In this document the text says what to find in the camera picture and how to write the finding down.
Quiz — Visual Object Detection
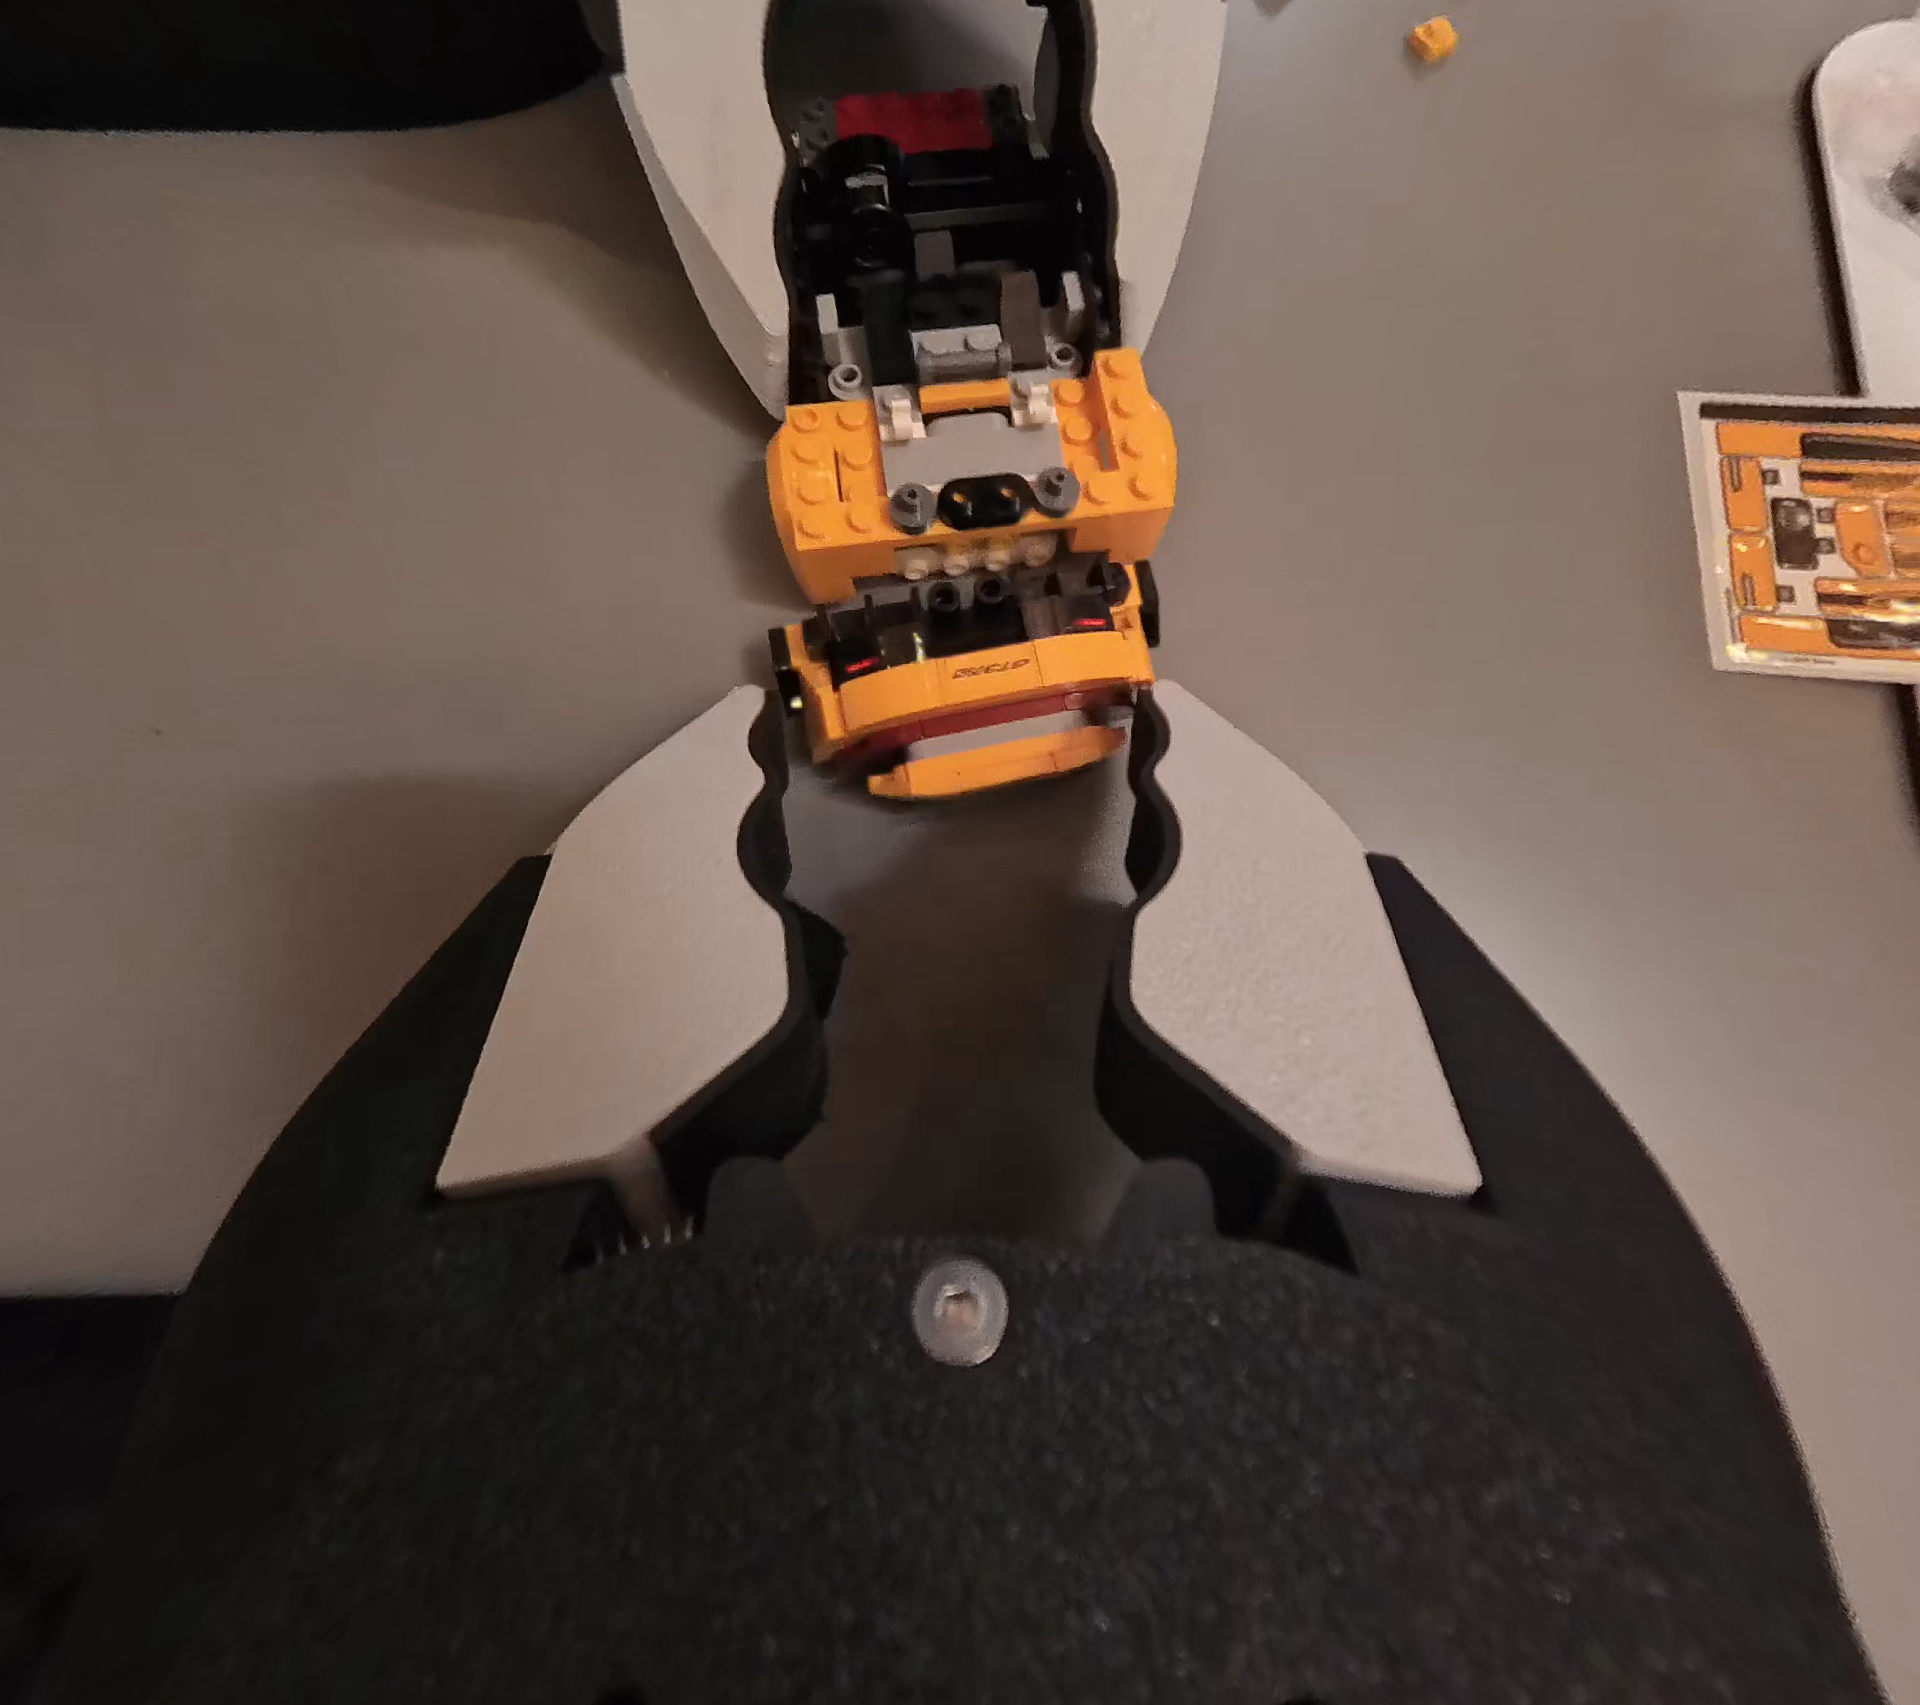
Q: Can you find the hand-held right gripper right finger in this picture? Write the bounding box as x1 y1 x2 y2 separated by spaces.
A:
1092 682 1489 1233

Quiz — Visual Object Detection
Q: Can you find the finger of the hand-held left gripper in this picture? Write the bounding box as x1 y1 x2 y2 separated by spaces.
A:
1018 0 1273 368
592 0 825 423

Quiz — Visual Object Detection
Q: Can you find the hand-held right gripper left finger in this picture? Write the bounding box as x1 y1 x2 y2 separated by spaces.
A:
437 682 850 1233

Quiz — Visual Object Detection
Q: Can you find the orange black lego assembly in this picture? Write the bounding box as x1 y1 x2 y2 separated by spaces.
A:
765 560 1163 805

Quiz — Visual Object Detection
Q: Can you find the orange black lego car chassis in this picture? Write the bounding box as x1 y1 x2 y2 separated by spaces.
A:
765 82 1182 590

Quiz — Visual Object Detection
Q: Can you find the orange sticker sheet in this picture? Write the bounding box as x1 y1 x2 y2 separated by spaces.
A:
1676 387 1920 686

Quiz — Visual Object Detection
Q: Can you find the white book stand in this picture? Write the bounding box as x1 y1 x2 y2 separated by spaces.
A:
1808 11 1920 405

